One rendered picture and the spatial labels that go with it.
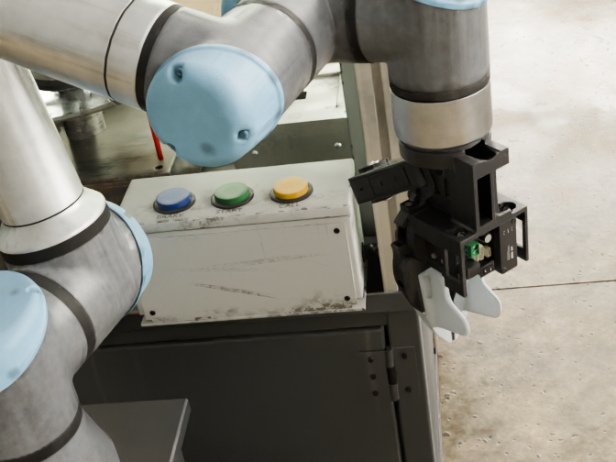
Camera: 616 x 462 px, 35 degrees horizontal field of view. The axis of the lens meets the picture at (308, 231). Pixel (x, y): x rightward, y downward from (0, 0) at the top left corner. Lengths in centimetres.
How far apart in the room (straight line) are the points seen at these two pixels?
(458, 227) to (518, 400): 141
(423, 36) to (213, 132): 17
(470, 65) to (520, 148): 234
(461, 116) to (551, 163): 225
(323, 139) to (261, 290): 24
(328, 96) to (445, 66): 67
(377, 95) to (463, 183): 36
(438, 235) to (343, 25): 18
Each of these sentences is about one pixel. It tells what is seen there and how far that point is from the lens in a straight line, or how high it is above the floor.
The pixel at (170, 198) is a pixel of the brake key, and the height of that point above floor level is 91.
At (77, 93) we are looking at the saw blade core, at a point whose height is 95.
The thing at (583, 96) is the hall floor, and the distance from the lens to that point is 335.
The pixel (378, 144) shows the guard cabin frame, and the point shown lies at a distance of 110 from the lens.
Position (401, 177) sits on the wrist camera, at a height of 107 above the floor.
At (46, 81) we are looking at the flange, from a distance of 145.
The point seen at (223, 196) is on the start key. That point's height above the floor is 91.
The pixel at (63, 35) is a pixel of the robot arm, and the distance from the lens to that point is 67.
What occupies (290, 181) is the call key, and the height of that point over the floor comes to 91.
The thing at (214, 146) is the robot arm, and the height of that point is 119.
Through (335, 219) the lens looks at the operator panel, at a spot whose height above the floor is 88.
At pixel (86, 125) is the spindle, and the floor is 87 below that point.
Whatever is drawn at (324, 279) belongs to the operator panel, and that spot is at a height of 80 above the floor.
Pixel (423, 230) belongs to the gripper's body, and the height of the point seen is 104.
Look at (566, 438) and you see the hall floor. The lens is 207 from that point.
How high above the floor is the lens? 146
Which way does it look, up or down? 32 degrees down
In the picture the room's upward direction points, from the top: 10 degrees counter-clockwise
